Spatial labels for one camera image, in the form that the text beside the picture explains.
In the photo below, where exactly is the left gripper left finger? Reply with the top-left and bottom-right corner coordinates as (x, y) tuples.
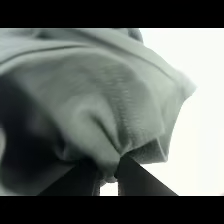
(37, 159), (102, 197)

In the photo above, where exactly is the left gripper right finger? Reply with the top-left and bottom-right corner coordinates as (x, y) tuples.
(114, 153), (179, 197)

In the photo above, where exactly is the dark green garment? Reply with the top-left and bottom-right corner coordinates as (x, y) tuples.
(0, 27), (198, 197)

